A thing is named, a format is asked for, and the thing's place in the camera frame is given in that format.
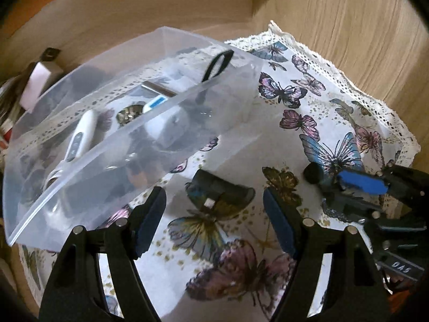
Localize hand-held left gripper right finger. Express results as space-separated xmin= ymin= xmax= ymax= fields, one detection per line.
xmin=263 ymin=188 xmax=391 ymax=322

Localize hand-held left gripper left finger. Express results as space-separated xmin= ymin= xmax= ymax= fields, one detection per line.
xmin=39 ymin=186 xmax=167 ymax=322

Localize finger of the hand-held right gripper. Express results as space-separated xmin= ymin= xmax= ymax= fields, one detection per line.
xmin=321 ymin=191 xmax=385 ymax=224
xmin=337 ymin=165 xmax=429 ymax=207

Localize small black cylinder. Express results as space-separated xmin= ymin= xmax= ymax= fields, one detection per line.
xmin=303 ymin=162 xmax=325 ymax=184

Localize clear plastic storage box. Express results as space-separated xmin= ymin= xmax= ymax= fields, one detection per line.
xmin=3 ymin=26 xmax=264 ymax=252

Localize white charger with blue label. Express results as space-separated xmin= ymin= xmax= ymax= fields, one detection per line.
xmin=142 ymin=96 xmax=190 ymax=140

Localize metal flower brooch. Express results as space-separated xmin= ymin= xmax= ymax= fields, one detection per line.
xmin=116 ymin=105 xmax=145 ymax=125

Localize white digital thermometer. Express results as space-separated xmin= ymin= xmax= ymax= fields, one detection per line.
xmin=43 ymin=109 xmax=98 ymax=188

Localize silver metal bar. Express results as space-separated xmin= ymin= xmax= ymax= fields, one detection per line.
xmin=141 ymin=80 xmax=178 ymax=98

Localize butterfly print tablecloth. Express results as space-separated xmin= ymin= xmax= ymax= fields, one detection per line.
xmin=17 ymin=20 xmax=421 ymax=322

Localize small white box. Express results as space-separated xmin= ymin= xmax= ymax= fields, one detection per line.
xmin=20 ymin=61 xmax=64 ymax=111

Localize stack of books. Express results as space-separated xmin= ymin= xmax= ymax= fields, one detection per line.
xmin=0 ymin=77 xmax=25 ymax=141

